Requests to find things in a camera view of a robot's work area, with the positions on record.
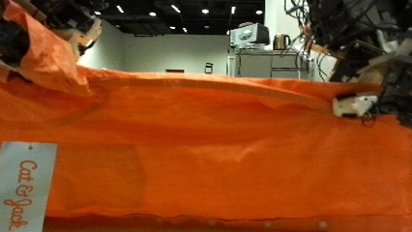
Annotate grey metal cabinet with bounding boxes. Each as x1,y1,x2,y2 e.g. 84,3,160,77
233,48,312,80

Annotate orange shirt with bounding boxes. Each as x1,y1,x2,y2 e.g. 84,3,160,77
0,0,412,232

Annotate copper electric kettle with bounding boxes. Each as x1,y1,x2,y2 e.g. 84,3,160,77
272,32,293,51

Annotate silver microwave oven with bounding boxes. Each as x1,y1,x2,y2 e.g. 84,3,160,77
228,22,272,50

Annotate white clothing tag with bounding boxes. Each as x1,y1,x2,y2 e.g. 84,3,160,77
0,140,58,232

